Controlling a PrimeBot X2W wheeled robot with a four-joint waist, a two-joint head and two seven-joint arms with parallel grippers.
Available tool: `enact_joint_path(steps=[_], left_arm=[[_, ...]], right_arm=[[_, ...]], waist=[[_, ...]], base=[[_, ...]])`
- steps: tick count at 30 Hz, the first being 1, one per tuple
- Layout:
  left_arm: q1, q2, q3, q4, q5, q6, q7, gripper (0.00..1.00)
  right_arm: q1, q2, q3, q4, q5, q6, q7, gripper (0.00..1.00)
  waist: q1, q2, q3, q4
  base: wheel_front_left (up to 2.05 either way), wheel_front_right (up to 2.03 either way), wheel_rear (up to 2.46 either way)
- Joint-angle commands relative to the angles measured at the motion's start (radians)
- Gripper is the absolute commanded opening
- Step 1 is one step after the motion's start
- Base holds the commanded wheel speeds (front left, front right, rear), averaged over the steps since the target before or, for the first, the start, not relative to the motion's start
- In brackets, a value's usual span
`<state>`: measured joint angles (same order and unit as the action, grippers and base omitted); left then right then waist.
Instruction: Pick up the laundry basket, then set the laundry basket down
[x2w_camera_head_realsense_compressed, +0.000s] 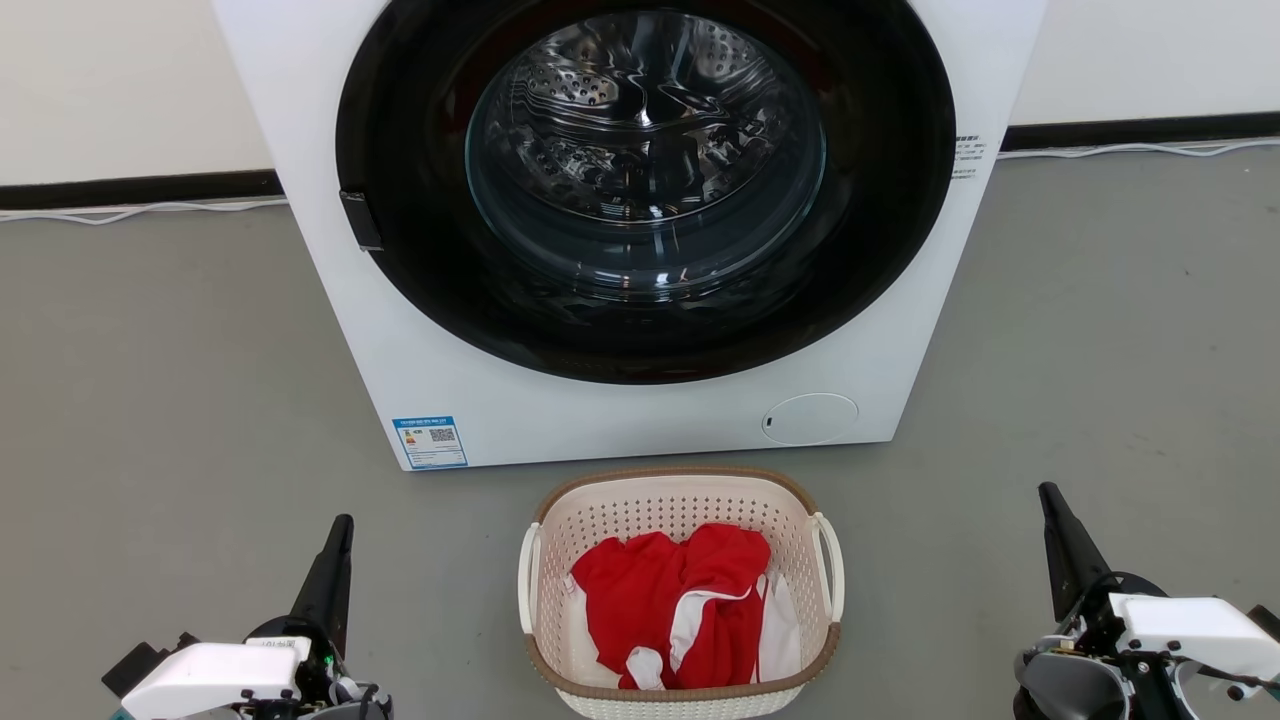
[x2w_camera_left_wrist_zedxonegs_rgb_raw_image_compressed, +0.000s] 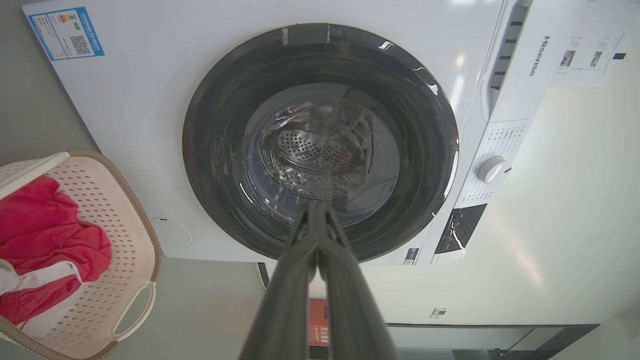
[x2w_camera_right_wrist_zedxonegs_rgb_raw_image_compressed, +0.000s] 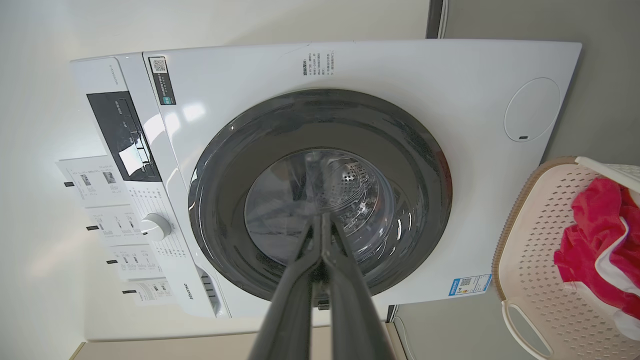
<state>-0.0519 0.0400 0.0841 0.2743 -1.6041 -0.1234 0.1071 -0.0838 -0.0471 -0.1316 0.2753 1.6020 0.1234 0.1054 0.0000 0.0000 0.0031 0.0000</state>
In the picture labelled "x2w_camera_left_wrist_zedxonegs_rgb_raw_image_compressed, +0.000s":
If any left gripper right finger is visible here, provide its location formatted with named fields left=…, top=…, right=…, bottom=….
left=315, top=201, right=401, bottom=360

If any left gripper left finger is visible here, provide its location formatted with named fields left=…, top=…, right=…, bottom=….
left=239, top=201, right=319, bottom=360

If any beige perforated laundry basket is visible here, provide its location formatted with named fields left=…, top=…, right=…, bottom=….
left=0, top=148, right=162, bottom=360

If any red box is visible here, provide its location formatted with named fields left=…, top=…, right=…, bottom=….
left=308, top=299, right=331, bottom=347

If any round white filter cover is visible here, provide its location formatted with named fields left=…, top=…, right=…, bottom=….
left=149, top=216, right=194, bottom=249

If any black washer display panel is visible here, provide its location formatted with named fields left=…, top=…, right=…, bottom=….
left=434, top=203, right=488, bottom=255

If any round dark glass washer door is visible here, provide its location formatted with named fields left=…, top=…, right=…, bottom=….
left=182, top=22, right=460, bottom=263

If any white washer control knob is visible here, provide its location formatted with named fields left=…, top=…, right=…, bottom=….
left=476, top=155, right=512, bottom=185

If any dark framed panel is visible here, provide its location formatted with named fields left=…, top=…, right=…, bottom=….
left=387, top=324, right=599, bottom=360

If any white front-load washing machine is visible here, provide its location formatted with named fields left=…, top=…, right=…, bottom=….
left=21, top=0, right=636, bottom=266

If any red and white garment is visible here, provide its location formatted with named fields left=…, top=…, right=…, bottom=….
left=0, top=175, right=113, bottom=338

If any white detergent drawer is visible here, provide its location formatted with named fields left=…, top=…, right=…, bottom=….
left=481, top=0, right=583, bottom=123

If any white printed paper sheet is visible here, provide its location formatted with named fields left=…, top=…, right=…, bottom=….
left=552, top=5, right=628, bottom=89

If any blue energy label sticker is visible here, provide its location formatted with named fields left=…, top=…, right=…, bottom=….
left=27, top=6, right=106, bottom=62

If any dark washer door handle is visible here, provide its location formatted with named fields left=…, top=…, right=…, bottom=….
left=281, top=23, right=332, bottom=47

